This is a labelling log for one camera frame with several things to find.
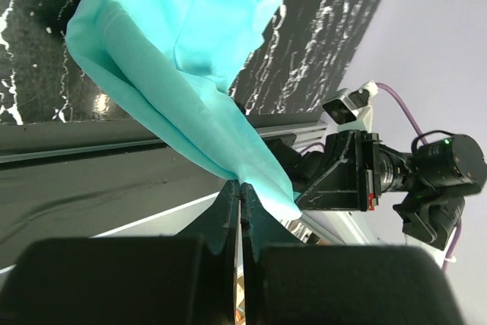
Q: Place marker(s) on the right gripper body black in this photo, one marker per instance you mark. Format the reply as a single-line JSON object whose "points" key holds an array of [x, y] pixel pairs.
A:
{"points": [[344, 177]]}

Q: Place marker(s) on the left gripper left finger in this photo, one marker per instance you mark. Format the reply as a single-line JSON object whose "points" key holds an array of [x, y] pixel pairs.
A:
{"points": [[187, 278]]}

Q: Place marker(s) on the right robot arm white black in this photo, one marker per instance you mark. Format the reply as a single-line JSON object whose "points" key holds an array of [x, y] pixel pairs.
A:
{"points": [[436, 178]]}

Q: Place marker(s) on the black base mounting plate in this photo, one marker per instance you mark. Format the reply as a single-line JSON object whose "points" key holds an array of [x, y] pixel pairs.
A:
{"points": [[59, 181]]}

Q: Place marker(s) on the teal t shirt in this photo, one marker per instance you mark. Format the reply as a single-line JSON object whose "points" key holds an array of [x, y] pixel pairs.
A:
{"points": [[170, 64]]}

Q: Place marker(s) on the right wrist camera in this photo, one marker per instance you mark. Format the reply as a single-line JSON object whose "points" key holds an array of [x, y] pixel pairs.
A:
{"points": [[352, 110]]}

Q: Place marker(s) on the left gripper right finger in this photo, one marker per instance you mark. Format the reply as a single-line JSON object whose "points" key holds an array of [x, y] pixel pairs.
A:
{"points": [[289, 282]]}

